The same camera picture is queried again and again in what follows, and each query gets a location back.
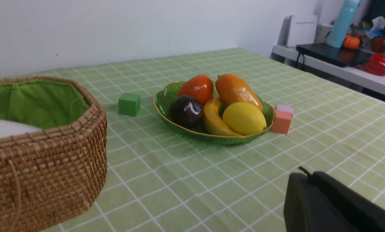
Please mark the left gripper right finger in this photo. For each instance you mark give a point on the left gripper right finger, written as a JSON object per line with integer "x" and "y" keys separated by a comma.
{"x": 363, "y": 214}

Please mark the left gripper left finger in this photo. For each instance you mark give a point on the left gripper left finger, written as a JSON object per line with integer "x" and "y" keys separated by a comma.
{"x": 307, "y": 208}

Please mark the yellow lemon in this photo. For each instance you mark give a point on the yellow lemon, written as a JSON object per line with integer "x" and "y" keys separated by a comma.
{"x": 244, "y": 118}

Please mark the yellow banana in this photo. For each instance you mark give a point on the yellow banana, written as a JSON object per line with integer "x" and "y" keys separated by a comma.
{"x": 212, "y": 121}

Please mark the orange yellow mango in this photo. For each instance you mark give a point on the orange yellow mango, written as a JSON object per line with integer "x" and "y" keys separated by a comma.
{"x": 233, "y": 89}

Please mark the dark purple mangosteen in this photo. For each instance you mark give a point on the dark purple mangosteen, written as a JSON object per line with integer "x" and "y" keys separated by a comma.
{"x": 186, "y": 111}

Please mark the orange persimmon with green calyx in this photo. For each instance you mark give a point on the orange persimmon with green calyx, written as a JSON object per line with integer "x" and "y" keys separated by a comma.
{"x": 200, "y": 87}

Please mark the white radish with leaves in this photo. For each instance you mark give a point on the white radish with leaves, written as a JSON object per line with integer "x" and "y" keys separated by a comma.
{"x": 10, "y": 128}

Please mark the red-orange foam cube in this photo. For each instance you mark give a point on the red-orange foam cube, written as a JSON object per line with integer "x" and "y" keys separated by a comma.
{"x": 282, "y": 122}

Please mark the pink foam cube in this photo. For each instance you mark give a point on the pink foam cube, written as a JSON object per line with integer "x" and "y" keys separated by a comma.
{"x": 286, "y": 108}

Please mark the white shelf beside table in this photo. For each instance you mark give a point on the white shelf beside table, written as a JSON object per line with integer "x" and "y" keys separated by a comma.
{"x": 355, "y": 75}

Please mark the red toy bell pepper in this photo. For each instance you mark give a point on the red toy bell pepper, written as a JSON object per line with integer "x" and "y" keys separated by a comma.
{"x": 376, "y": 64}

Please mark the green checkered tablecloth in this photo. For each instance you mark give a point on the green checkered tablecloth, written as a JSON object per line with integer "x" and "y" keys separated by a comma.
{"x": 158, "y": 181}

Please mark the black laptop on shelf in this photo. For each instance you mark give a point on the black laptop on shelf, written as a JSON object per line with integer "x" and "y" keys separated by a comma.
{"x": 340, "y": 57}

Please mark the small orange toy pumpkin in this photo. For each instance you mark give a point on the small orange toy pumpkin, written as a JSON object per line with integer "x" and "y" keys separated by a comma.
{"x": 351, "y": 42}

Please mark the dark red toy apple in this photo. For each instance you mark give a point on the dark red toy apple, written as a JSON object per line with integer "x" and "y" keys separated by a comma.
{"x": 378, "y": 44}

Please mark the white box on shelf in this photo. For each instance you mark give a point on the white box on shelf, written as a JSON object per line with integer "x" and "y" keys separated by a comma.
{"x": 302, "y": 30}

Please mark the white cup on shelf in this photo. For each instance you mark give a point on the white cup on shelf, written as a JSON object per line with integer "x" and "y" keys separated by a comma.
{"x": 322, "y": 33}

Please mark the green leaf-shaped glass plate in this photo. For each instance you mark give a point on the green leaf-shaped glass plate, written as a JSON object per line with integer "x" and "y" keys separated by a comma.
{"x": 163, "y": 99}

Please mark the white tissue pack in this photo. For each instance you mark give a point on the white tissue pack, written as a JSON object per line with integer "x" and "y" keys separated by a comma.
{"x": 378, "y": 24}

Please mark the light blue water bottle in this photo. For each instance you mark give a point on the light blue water bottle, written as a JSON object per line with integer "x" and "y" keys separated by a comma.
{"x": 342, "y": 23}

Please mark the green foam cube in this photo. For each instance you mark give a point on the green foam cube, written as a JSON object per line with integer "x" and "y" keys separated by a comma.
{"x": 129, "y": 104}

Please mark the woven rattan basket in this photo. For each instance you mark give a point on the woven rattan basket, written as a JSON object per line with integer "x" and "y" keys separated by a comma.
{"x": 52, "y": 175}

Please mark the green fabric basket liner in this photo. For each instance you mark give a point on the green fabric basket liner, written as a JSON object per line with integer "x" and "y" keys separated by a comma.
{"x": 42, "y": 103}

